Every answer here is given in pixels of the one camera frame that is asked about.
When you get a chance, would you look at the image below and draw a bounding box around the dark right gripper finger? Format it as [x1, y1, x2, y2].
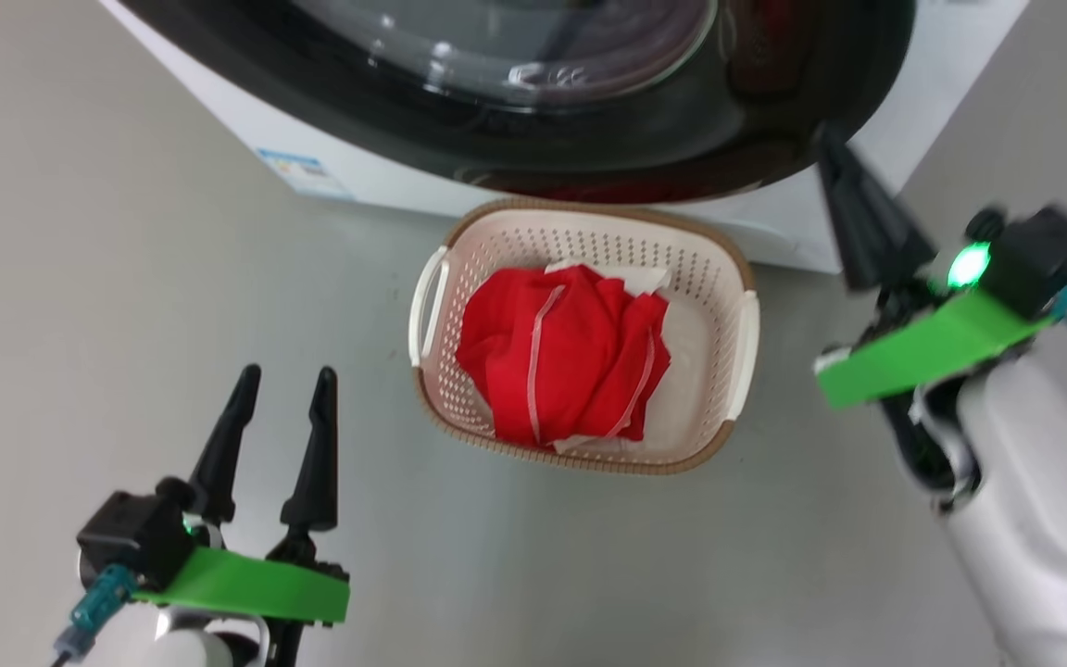
[844, 153, 937, 283]
[816, 125, 886, 290]

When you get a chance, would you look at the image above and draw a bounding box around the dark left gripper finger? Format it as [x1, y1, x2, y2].
[186, 364, 262, 525]
[280, 367, 340, 535]

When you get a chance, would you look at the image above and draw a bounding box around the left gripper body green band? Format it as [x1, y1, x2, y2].
[78, 477, 351, 667]

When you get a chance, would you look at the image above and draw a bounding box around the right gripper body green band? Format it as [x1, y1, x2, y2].
[814, 206, 1067, 410]

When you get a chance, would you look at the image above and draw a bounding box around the red garment with white trim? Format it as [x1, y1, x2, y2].
[454, 263, 674, 456]

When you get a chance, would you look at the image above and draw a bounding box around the black glass washing machine door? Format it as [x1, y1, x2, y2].
[117, 0, 917, 206]

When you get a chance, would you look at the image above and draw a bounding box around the white front-load washing machine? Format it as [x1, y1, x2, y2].
[98, 0, 1031, 275]

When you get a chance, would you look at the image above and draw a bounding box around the cream perforated laundry basket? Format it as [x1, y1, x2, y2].
[408, 196, 762, 476]

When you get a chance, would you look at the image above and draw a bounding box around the blue white energy label sticker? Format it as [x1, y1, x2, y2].
[255, 147, 355, 201]

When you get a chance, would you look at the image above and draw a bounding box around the teal connector cable left gripper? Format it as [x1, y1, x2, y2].
[51, 563, 139, 667]

